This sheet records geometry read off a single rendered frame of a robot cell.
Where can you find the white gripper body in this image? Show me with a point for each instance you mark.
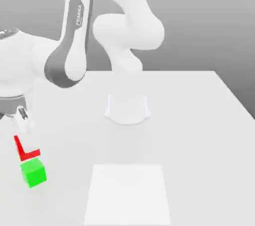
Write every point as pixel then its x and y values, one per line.
pixel 26 134

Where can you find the small red cube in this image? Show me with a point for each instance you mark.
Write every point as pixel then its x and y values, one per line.
pixel 22 155

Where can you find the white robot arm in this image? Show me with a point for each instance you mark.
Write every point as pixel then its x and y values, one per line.
pixel 127 30

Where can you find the small green cube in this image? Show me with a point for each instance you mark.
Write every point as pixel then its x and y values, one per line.
pixel 33 173

